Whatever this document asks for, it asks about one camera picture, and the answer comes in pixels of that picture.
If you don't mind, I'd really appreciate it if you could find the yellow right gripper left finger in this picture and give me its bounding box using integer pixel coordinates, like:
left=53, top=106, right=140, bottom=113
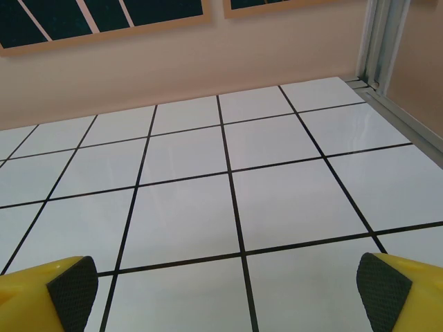
left=0, top=255, right=100, bottom=332

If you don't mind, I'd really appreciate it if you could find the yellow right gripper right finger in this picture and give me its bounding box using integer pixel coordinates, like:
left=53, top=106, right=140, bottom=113
left=356, top=252, right=443, bottom=332

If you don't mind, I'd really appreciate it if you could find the aluminium side rail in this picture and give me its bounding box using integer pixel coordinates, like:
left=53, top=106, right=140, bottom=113
left=344, top=78, right=443, bottom=158

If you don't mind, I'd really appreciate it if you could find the aluminium corner post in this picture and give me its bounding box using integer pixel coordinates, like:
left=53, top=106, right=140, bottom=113
left=354, top=0, right=405, bottom=91

